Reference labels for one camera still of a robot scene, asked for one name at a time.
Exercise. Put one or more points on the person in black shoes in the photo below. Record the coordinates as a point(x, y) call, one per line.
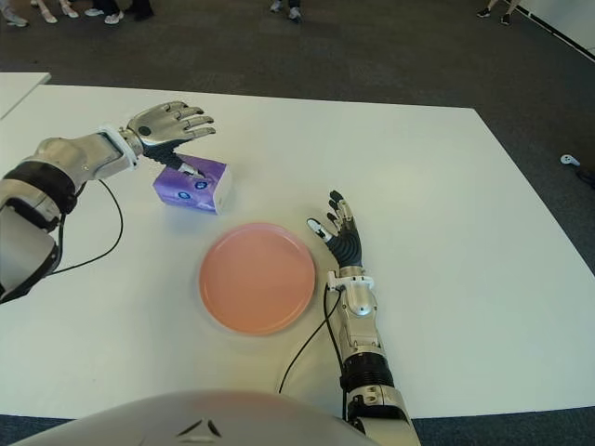
point(483, 11)

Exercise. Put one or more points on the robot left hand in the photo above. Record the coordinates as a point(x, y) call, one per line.
point(153, 125)

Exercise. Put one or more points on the person in white sandals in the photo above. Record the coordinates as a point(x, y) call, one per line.
point(48, 18)

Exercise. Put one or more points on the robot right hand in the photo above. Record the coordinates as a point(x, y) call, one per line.
point(348, 248)

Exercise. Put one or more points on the person in dark trousers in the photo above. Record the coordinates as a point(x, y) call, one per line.
point(114, 18)

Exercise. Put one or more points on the white side table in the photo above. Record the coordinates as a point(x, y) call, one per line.
point(16, 90)

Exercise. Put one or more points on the robot left arm silver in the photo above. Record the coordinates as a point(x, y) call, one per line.
point(70, 153)

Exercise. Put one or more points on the white controller on floor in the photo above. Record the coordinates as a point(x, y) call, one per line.
point(569, 160)

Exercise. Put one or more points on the robot right arm silver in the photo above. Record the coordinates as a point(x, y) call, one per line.
point(360, 302)

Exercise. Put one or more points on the purple tissue paper pack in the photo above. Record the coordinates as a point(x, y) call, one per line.
point(204, 197)

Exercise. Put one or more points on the person in light trousers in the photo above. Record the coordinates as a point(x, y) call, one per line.
point(16, 19)

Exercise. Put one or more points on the pink round plate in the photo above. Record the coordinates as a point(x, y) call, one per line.
point(258, 279)

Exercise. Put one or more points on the silver robot torso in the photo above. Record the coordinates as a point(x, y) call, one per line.
point(186, 413)

